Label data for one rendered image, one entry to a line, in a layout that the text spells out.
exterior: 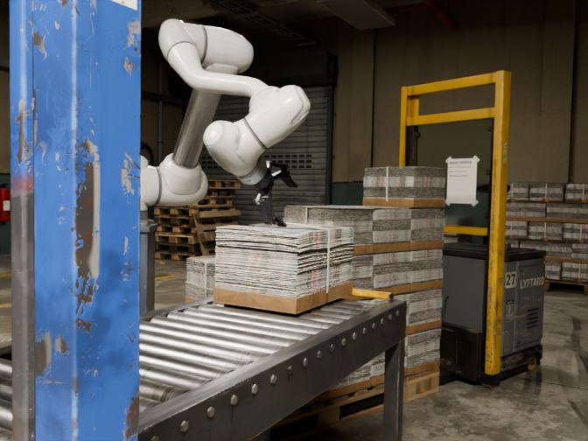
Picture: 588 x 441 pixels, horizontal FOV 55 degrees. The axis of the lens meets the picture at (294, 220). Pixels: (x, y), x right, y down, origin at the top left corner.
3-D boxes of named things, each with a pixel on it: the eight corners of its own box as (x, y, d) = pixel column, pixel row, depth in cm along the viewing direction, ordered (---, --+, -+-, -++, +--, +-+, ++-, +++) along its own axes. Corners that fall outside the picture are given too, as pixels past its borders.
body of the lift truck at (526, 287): (409, 357, 391) (412, 243, 387) (455, 345, 426) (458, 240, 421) (500, 385, 337) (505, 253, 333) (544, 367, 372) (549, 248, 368)
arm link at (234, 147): (235, 186, 151) (274, 157, 150) (202, 157, 139) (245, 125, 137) (222, 160, 158) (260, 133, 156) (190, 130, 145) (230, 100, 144)
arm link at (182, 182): (143, 187, 232) (193, 188, 244) (153, 214, 222) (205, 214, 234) (193, 14, 187) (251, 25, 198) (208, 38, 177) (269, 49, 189)
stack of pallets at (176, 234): (197, 251, 1026) (198, 180, 1019) (241, 255, 984) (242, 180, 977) (148, 259, 906) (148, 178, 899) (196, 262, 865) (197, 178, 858)
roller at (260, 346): (141, 336, 149) (141, 318, 148) (294, 367, 125) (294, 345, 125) (126, 340, 144) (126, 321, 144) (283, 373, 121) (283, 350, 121)
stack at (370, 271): (182, 432, 263) (184, 256, 258) (357, 382, 336) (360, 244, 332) (227, 465, 233) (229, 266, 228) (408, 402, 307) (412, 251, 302)
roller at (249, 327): (174, 326, 160) (174, 309, 160) (320, 353, 136) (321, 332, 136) (162, 330, 156) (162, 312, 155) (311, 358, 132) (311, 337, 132)
